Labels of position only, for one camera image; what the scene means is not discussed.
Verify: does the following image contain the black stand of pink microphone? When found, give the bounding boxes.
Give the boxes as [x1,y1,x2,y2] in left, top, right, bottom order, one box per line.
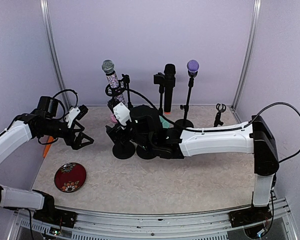
[112,140,136,160]

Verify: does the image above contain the orange microphone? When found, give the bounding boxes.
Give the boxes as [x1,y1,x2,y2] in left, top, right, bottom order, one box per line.
[42,142,52,158]

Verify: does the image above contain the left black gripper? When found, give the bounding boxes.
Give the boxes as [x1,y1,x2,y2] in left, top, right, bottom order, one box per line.
[40,118,94,150]

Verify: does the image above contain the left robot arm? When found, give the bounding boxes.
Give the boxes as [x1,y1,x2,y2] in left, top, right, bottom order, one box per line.
[0,96,94,223]

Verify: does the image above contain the black stand of teal microphone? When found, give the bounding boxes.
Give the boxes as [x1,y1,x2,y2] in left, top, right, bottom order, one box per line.
[136,145,156,160]

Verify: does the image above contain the black tripod stand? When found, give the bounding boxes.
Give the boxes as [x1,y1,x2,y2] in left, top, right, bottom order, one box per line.
[105,74,133,110]

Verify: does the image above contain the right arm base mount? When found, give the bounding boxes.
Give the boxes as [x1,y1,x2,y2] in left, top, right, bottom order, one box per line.
[228,207,273,228]

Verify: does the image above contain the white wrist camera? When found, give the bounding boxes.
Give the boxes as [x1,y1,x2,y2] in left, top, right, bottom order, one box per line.
[63,106,81,129]
[113,102,131,129]

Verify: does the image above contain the black microphone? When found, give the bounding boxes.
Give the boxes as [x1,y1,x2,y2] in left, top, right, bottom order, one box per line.
[163,63,176,114]

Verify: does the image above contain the aluminium frame post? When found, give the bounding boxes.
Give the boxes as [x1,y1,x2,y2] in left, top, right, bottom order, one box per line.
[231,0,262,112]
[39,0,72,110]

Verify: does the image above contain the pink microphone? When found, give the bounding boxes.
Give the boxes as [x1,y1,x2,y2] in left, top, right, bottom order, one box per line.
[110,114,117,124]

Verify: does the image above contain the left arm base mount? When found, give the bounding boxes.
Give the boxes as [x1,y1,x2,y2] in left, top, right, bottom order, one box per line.
[33,208,78,229]

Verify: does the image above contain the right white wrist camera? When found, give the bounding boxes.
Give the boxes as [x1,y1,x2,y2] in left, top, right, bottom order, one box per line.
[113,102,131,129]

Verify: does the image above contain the right aluminium frame post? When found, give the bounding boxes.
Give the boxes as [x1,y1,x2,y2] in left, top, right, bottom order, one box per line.
[231,0,262,112]

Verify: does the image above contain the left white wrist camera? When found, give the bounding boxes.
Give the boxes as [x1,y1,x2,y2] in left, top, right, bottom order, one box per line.
[63,106,81,129]

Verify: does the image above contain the purple-head microphone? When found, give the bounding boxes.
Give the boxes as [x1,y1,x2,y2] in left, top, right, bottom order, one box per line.
[187,59,200,78]

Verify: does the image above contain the teal microphone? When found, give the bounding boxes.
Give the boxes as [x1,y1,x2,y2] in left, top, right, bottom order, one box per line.
[159,115,171,129]

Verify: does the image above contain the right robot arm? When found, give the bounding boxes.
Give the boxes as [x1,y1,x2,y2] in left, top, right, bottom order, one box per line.
[106,100,279,226]

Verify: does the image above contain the red floral plate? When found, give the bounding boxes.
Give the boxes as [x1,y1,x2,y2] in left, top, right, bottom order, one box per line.
[54,162,87,193]

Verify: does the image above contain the left aluminium frame post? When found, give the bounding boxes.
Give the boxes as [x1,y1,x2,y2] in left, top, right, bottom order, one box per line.
[39,0,72,110]

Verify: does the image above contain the front aluminium rail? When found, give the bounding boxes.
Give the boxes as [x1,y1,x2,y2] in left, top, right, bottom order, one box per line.
[12,197,298,240]

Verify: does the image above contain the glitter silver-head microphone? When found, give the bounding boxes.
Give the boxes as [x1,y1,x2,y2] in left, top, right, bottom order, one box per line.
[101,59,126,105]

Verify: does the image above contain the black stand of orange microphone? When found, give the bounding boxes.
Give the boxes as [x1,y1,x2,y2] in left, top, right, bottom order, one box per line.
[213,103,227,128]

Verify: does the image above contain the black stand of purple microphone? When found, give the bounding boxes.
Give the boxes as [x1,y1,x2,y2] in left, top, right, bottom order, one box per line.
[175,76,194,128]

